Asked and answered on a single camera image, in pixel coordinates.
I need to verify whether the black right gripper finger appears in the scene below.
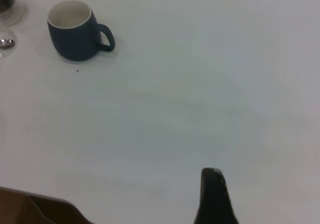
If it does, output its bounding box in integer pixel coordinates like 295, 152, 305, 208
193, 167, 240, 224

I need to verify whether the dark grey ceramic mug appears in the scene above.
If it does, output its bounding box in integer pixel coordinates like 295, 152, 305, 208
46, 0, 116, 62

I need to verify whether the clear double wall glass cup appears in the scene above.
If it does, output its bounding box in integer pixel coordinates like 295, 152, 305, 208
0, 0, 25, 27

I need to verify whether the pink handled metal spoon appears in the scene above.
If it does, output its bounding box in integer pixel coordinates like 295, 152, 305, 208
0, 38, 16, 50

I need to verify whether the round clear glass dish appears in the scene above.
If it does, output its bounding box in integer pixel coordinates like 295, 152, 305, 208
0, 26, 18, 59

